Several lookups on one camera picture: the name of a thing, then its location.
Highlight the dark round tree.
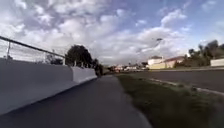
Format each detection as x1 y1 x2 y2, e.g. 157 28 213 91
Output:
64 44 104 78

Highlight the grey paved path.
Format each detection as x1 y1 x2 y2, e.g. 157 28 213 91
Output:
0 75 153 128

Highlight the street lamp pole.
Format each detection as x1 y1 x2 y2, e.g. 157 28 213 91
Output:
151 37 164 69

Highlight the pale building with red roof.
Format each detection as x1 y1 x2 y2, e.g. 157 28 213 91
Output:
147 55 186 70

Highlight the grass verge strip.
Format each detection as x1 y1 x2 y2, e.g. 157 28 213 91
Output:
114 73 224 128

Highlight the grey asphalt road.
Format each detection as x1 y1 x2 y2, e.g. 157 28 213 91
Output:
128 69 224 94

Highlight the metal railing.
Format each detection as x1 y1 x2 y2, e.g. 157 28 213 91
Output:
0 35 96 69

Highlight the row of dark trees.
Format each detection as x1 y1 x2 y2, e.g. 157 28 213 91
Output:
176 39 224 69

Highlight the white concrete barrier wall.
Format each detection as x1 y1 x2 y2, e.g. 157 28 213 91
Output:
0 58 98 116

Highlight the pale low wall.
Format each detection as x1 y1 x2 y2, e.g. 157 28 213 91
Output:
209 58 224 68

